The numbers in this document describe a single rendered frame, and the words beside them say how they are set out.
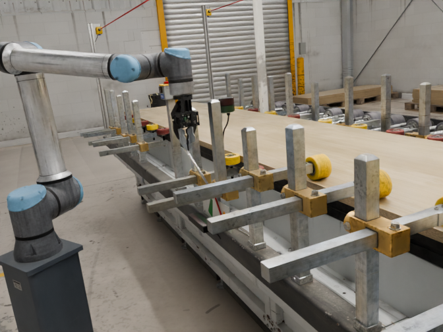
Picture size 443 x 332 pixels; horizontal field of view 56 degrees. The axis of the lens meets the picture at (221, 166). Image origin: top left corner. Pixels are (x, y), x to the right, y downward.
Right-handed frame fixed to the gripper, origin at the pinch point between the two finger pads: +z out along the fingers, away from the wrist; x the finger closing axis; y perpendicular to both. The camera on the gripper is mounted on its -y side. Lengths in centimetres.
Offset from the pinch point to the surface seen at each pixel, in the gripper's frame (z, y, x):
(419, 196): 10, 72, 40
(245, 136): -8.1, 38.2, 6.1
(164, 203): 14.4, 17.4, -16.4
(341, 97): 75, -574, 558
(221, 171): 8.5, 13.7, 7.3
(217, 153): 1.6, 13.8, 6.5
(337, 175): 10, 42, 37
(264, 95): -3, -119, 104
